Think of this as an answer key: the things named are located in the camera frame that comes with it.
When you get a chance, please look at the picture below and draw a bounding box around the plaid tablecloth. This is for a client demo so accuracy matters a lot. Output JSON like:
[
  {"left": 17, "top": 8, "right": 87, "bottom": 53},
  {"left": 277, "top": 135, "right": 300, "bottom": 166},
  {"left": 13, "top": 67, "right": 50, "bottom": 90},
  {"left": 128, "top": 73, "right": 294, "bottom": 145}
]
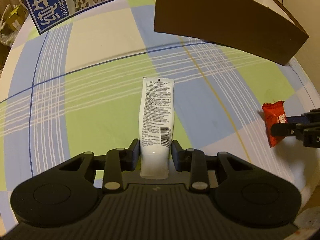
[{"left": 1, "top": 0, "right": 319, "bottom": 231}]

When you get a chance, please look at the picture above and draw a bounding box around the white cream tube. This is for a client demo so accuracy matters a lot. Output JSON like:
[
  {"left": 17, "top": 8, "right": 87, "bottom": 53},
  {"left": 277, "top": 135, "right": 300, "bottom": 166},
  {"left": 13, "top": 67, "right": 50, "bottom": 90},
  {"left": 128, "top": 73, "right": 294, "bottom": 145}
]
[{"left": 139, "top": 77, "right": 174, "bottom": 180}]

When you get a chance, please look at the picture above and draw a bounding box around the red candy wrapper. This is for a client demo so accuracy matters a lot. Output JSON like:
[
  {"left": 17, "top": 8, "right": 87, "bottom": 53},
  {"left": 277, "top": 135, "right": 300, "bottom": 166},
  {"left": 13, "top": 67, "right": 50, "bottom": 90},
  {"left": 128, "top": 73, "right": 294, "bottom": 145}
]
[{"left": 262, "top": 101, "right": 287, "bottom": 148}]

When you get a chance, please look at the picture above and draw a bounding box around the brown cardboard box white inside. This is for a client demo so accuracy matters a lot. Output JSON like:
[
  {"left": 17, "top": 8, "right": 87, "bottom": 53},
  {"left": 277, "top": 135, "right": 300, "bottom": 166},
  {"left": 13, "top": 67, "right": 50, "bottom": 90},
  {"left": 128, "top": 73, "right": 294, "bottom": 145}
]
[{"left": 154, "top": 0, "right": 309, "bottom": 65}]

